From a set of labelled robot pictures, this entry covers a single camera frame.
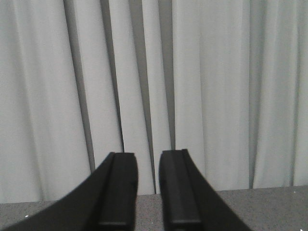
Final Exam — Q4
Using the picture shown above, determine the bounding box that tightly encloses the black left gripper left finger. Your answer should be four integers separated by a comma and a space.
6, 153, 138, 231

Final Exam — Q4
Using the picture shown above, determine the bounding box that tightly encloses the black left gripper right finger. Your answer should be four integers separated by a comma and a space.
159, 149, 250, 231

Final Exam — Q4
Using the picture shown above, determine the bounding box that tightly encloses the white pleated curtain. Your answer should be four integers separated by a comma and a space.
0, 0, 308, 203

